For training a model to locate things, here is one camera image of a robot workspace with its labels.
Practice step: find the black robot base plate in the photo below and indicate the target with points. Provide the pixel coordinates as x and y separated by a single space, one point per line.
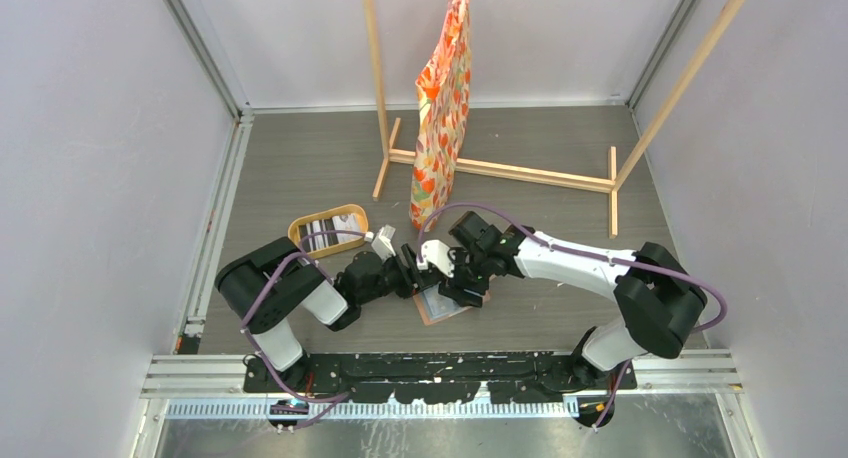
527 377

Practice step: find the orange floral fabric bag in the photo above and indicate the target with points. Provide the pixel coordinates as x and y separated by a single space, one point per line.
443 91

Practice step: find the wooden hanging rack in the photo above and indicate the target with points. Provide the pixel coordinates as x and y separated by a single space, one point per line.
617 175

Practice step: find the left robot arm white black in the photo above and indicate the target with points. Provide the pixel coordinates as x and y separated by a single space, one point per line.
265 286

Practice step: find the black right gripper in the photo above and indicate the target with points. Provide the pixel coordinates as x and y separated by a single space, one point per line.
455 287

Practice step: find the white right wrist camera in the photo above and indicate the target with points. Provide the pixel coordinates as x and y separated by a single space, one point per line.
438 255

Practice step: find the yellow oval card tray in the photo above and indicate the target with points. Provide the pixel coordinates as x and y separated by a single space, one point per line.
342 246

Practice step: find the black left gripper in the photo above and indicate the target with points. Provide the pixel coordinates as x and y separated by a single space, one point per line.
411 277

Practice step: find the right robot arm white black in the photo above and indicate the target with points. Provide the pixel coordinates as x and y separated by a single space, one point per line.
658 307

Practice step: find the pink blue card holder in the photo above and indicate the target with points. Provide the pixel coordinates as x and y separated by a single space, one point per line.
434 307

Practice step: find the white VIP card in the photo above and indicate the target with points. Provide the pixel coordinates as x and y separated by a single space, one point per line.
348 226

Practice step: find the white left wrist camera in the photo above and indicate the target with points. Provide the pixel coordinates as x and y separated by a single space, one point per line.
381 241

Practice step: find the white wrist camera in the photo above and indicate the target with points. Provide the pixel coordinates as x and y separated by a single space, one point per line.
438 255
381 241

